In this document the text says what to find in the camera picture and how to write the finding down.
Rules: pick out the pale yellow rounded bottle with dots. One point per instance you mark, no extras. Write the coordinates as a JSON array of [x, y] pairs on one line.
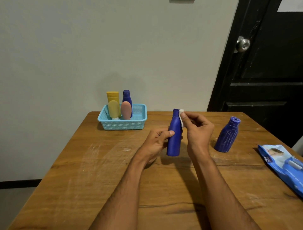
[[113, 110]]

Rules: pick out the blue wet wipes pack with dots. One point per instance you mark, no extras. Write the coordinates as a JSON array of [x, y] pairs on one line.
[[284, 163]]

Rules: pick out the peach pink bottle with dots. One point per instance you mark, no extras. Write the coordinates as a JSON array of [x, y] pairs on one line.
[[126, 111]]

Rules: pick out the person's right forearm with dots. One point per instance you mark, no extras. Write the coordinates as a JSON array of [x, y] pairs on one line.
[[225, 201]]

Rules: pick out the person's right hand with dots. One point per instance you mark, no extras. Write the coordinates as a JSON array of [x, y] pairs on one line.
[[198, 139]]

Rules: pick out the wooden table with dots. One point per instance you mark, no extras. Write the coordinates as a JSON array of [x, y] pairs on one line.
[[82, 177]]

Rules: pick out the grey wall light switch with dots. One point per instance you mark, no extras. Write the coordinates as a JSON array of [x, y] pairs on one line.
[[181, 1]]

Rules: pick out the person's left hand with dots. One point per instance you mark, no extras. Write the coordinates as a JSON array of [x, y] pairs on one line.
[[153, 144]]

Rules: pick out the white wipe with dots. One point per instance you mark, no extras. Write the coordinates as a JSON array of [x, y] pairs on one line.
[[181, 120]]

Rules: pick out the yellow capped bottle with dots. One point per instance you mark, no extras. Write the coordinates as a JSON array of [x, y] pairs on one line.
[[112, 96]]

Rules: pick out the small blue patterned bottle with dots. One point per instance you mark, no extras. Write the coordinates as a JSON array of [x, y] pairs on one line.
[[126, 95]]

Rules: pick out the blue plastic basket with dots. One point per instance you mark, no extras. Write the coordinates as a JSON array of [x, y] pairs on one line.
[[137, 120]]

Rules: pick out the black baseboard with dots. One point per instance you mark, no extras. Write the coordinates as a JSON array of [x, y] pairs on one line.
[[20, 184]]

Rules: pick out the person's left forearm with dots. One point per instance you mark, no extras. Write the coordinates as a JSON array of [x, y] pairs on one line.
[[120, 199]]

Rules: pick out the white paper sheet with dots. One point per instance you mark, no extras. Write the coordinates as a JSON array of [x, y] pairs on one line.
[[291, 5]]

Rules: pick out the silver door knob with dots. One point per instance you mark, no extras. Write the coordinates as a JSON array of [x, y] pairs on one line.
[[243, 45]]

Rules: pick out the black panel door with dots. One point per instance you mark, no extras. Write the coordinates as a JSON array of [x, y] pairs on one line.
[[262, 66]]

